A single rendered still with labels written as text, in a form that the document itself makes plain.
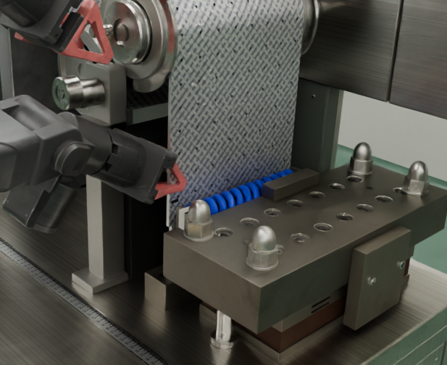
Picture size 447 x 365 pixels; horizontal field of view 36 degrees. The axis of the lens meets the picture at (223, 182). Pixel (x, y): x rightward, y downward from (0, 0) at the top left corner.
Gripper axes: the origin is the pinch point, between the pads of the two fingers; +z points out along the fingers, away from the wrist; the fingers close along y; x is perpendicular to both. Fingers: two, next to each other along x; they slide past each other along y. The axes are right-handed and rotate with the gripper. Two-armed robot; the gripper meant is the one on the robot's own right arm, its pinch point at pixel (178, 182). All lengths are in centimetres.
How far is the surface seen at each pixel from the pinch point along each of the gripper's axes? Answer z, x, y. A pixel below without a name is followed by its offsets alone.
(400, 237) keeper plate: 18.2, 4.8, 21.9
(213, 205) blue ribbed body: 4.1, -0.9, 3.3
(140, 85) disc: -8.0, 9.3, -4.8
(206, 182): 4.7, 1.4, 0.3
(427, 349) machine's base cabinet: 31.5, -7.6, 25.8
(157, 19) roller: -12.7, 16.5, -1.2
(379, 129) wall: 271, 59, -135
